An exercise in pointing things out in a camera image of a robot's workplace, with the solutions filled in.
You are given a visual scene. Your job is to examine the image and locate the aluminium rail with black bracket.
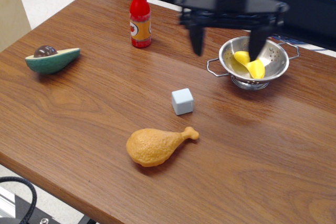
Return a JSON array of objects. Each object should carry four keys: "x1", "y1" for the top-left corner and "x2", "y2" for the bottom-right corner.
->
[{"x1": 1, "y1": 187, "x2": 96, "y2": 223}]

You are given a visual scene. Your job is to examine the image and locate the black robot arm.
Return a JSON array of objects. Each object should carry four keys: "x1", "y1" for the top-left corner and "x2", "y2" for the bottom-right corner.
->
[{"x1": 174, "y1": 0, "x2": 289, "y2": 60}]

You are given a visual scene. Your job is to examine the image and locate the toy chicken drumstick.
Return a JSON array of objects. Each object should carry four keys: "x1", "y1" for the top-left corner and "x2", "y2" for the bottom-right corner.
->
[{"x1": 126, "y1": 126, "x2": 200, "y2": 167}]

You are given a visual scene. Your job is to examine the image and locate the small steel colander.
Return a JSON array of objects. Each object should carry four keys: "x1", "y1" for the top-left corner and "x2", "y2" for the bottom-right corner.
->
[{"x1": 206, "y1": 36, "x2": 300, "y2": 90}]

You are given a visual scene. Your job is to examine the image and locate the pale blue cube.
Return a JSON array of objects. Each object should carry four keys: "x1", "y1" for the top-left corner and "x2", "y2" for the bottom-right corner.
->
[{"x1": 172, "y1": 88, "x2": 194, "y2": 115}]

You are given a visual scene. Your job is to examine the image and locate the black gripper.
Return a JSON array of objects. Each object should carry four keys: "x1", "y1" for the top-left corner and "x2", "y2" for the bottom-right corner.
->
[{"x1": 175, "y1": 0, "x2": 289, "y2": 60}]

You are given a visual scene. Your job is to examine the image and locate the black braided cable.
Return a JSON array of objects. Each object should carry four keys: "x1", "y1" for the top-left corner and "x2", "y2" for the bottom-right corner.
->
[{"x1": 0, "y1": 176, "x2": 38, "y2": 224}]

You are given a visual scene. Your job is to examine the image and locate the yellow toy banana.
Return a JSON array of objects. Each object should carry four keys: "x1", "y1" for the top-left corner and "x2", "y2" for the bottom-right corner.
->
[{"x1": 234, "y1": 51, "x2": 266, "y2": 79}]

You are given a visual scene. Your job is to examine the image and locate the red toy ketchup bottle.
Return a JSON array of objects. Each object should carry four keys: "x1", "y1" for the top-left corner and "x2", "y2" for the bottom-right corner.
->
[{"x1": 129, "y1": 0, "x2": 152, "y2": 48}]

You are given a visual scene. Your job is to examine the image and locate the beige cabinet panel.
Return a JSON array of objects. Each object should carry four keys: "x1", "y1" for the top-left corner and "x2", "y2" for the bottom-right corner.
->
[{"x1": 1, "y1": 0, "x2": 31, "y2": 51}]

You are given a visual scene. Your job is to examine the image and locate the toy avocado half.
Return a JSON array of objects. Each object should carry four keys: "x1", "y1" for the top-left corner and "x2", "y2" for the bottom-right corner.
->
[{"x1": 25, "y1": 45, "x2": 80, "y2": 74}]

